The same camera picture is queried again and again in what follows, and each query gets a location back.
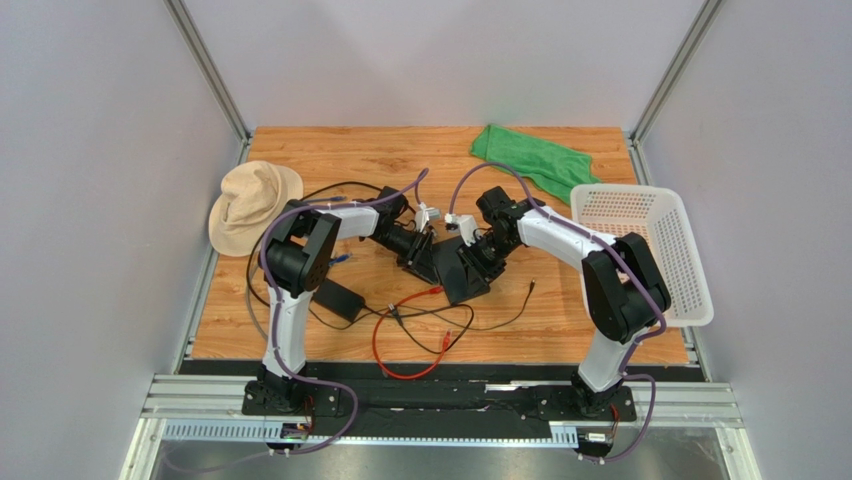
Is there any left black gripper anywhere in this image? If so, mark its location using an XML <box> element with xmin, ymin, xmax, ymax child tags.
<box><xmin>373</xmin><ymin>225</ymin><xmax>439</xmax><ymax>286</ymax></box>

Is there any black network switch box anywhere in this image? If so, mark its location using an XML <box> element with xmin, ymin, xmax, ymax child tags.
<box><xmin>432</xmin><ymin>237</ymin><xmax>491</xmax><ymax>305</ymax></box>

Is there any red ethernet cable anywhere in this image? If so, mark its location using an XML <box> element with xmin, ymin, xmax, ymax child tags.
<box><xmin>369</xmin><ymin>284</ymin><xmax>455</xmax><ymax>381</ymax></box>

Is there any thin black adapter cable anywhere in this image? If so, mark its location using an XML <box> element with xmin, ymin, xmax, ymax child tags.
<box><xmin>385</xmin><ymin>278</ymin><xmax>539</xmax><ymax>333</ymax></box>

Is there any blue ethernet cable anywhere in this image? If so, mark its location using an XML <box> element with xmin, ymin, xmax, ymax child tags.
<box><xmin>302</xmin><ymin>195</ymin><xmax>354</xmax><ymax>269</ymax></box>

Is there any black ethernet cable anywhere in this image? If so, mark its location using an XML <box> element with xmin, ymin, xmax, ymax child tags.
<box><xmin>246</xmin><ymin>180</ymin><xmax>387</xmax><ymax>309</ymax></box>

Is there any grey ethernet cable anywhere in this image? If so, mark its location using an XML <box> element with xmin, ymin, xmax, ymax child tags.
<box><xmin>244</xmin><ymin>249</ymin><xmax>273</xmax><ymax>344</ymax></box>

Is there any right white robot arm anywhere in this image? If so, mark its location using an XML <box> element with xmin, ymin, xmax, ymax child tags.
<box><xmin>445</xmin><ymin>187</ymin><xmax>671</xmax><ymax>417</ymax></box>

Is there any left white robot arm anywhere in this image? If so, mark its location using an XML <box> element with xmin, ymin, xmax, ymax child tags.
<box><xmin>246</xmin><ymin>187</ymin><xmax>423</xmax><ymax>411</ymax></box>

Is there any black power adapter brick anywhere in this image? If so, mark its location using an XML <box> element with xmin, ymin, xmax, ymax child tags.
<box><xmin>313</xmin><ymin>279</ymin><xmax>366</xmax><ymax>323</ymax></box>

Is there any green cloth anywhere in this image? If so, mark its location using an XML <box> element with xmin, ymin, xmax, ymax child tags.
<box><xmin>469</xmin><ymin>124</ymin><xmax>602</xmax><ymax>204</ymax></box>

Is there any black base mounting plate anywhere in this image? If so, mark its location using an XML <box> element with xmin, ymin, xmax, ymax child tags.
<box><xmin>178</xmin><ymin>361</ymin><xmax>707</xmax><ymax>441</ymax></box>

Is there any beige bucket hat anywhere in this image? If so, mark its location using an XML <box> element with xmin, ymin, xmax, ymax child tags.
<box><xmin>208</xmin><ymin>160</ymin><xmax>304</xmax><ymax>257</ymax></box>

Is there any white plastic basket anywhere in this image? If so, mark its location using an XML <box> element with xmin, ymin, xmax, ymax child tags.
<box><xmin>571</xmin><ymin>183</ymin><xmax>714</xmax><ymax>328</ymax></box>

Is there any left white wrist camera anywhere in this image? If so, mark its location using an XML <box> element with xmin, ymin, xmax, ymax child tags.
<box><xmin>414</xmin><ymin>202</ymin><xmax>441</xmax><ymax>232</ymax></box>

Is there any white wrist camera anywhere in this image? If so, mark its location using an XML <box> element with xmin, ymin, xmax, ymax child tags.
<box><xmin>414</xmin><ymin>202</ymin><xmax>441</xmax><ymax>232</ymax></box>
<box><xmin>444</xmin><ymin>213</ymin><xmax>478</xmax><ymax>246</ymax></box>

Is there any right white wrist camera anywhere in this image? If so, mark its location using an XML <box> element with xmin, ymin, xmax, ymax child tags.
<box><xmin>444</xmin><ymin>213</ymin><xmax>478</xmax><ymax>246</ymax></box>

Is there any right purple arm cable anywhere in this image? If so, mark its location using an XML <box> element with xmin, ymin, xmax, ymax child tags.
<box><xmin>447</xmin><ymin>161</ymin><xmax>668</xmax><ymax>465</ymax></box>

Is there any aluminium frame rail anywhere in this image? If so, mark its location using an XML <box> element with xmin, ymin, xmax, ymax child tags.
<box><xmin>122</xmin><ymin>375</ymin><xmax>760</xmax><ymax>479</ymax></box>

